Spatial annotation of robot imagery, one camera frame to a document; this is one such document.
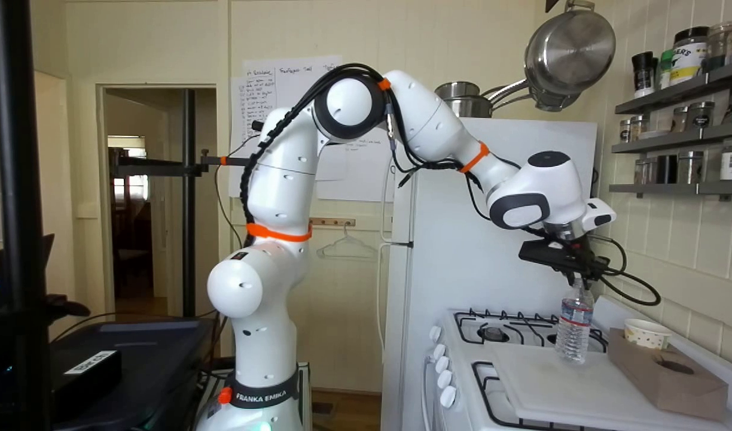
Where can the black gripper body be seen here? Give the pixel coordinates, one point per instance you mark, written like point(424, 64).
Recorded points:
point(553, 253)

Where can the clear plastic water bottle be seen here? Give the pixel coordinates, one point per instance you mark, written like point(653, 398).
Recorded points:
point(574, 326)

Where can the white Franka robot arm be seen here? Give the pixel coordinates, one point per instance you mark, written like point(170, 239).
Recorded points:
point(285, 198)

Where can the brown cardboard cup holder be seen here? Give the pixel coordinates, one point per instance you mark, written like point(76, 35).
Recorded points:
point(669, 378)

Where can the black double stove grate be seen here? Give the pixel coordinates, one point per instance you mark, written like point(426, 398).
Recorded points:
point(510, 329)

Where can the white refrigerator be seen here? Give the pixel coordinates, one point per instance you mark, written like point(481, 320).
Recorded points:
point(452, 263)

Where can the white plastic cutting board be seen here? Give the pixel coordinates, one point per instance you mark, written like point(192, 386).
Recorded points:
point(566, 395)

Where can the white stove knob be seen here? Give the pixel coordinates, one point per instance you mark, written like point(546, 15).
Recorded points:
point(433, 330)
point(444, 378)
point(439, 349)
point(449, 395)
point(442, 365)

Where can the white gas stove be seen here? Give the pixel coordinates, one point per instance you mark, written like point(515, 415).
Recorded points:
point(469, 374)

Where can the black single stove grate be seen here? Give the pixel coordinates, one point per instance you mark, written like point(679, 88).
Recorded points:
point(486, 395)

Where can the metal spice rack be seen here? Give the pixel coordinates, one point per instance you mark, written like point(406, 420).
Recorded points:
point(685, 134)

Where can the steel pot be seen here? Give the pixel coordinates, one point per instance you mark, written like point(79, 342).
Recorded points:
point(463, 96)

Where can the dark lid spice jar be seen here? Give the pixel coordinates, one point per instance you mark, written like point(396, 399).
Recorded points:
point(641, 71)

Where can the hanging steel pots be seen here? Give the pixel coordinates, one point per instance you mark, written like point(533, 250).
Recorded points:
point(571, 51)

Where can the plain white paper sheet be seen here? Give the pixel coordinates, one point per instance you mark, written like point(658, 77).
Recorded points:
point(366, 167)

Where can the green lid spice jar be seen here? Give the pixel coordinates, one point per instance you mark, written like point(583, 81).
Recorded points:
point(665, 68)

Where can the white label spice jar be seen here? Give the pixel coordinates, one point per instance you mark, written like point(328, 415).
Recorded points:
point(687, 52)

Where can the white handwritten paper sheet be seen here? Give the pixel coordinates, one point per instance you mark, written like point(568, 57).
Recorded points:
point(262, 86)

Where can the black desk with equipment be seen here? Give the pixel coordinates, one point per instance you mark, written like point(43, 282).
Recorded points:
point(127, 374)

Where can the black vertical pole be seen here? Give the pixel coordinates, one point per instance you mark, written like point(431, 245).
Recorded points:
point(19, 215)

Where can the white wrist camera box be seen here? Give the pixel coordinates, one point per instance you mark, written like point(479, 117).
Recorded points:
point(598, 215)

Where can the black camera boom stand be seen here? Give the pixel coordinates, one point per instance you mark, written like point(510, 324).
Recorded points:
point(165, 165)

